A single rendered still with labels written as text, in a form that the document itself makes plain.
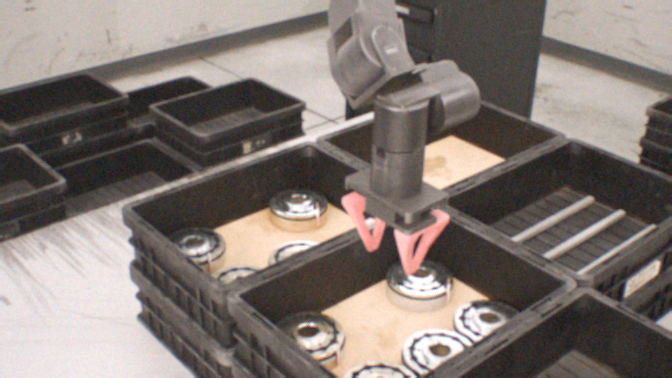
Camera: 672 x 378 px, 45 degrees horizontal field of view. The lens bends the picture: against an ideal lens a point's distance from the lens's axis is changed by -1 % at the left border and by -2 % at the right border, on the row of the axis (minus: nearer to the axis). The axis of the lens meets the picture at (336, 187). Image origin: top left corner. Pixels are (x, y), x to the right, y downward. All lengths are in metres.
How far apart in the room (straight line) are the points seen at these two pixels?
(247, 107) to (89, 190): 0.61
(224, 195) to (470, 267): 0.44
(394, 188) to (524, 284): 0.42
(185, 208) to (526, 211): 0.62
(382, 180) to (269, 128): 1.64
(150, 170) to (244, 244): 1.28
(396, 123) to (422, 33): 1.96
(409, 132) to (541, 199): 0.78
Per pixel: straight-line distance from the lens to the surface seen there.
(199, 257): 1.32
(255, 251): 1.37
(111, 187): 2.57
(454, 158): 1.70
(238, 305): 1.09
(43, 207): 2.18
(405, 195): 0.87
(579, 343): 1.21
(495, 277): 1.26
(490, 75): 3.00
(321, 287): 1.21
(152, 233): 1.25
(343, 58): 0.86
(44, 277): 1.61
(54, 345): 1.44
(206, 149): 2.37
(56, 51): 4.32
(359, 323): 1.22
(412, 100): 0.84
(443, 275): 1.28
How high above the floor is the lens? 1.58
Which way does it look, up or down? 29 degrees down
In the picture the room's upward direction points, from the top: 1 degrees clockwise
